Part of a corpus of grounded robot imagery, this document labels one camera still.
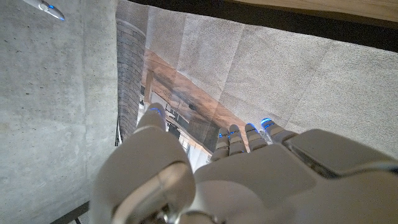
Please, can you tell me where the black backdrop frame pole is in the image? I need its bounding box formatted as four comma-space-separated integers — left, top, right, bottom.
114, 117, 122, 147

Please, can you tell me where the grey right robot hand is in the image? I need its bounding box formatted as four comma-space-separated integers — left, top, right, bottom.
21, 0, 66, 22

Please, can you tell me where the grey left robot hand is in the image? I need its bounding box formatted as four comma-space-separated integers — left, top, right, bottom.
88, 102, 398, 224

